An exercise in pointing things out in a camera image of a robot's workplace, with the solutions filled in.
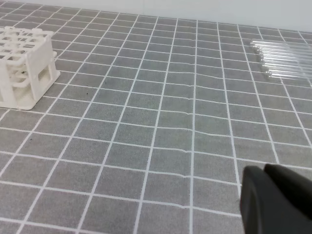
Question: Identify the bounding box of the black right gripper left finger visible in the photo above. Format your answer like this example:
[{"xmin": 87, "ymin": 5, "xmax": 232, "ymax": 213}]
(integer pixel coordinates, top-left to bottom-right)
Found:
[{"xmin": 240, "ymin": 166, "xmax": 312, "ymax": 234}]

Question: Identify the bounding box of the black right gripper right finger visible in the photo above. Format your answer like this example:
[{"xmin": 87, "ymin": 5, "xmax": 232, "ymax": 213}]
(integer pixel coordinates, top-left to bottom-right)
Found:
[{"xmin": 264, "ymin": 164, "xmax": 312, "ymax": 219}]

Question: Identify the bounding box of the clear test tube pile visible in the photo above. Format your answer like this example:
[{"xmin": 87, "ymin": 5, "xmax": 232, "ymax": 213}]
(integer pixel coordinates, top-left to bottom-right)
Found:
[{"xmin": 250, "ymin": 39, "xmax": 312, "ymax": 85}]

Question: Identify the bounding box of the grey checked tablecloth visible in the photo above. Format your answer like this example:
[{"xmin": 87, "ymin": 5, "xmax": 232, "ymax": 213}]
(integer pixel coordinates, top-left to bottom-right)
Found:
[{"xmin": 0, "ymin": 0, "xmax": 312, "ymax": 234}]

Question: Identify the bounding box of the white test tube rack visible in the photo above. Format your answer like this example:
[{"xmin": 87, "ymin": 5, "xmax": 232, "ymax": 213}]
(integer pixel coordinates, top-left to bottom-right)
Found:
[{"xmin": 0, "ymin": 26, "xmax": 60, "ymax": 110}]

